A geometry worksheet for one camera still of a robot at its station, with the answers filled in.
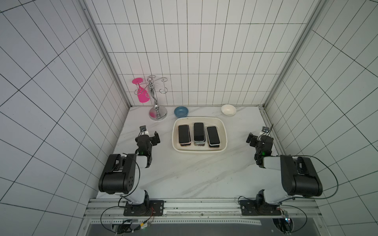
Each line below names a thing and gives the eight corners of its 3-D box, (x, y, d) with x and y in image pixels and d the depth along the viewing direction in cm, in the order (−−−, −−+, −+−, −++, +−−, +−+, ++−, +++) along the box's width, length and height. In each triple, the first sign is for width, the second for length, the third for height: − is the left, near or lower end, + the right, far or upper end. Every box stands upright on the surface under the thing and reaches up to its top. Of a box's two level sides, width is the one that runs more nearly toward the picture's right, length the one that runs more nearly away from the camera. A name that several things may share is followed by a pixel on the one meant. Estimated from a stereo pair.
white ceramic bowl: (222, 115, 113) (222, 113, 110) (220, 107, 119) (221, 104, 116) (236, 115, 113) (237, 113, 110) (234, 107, 119) (234, 104, 116)
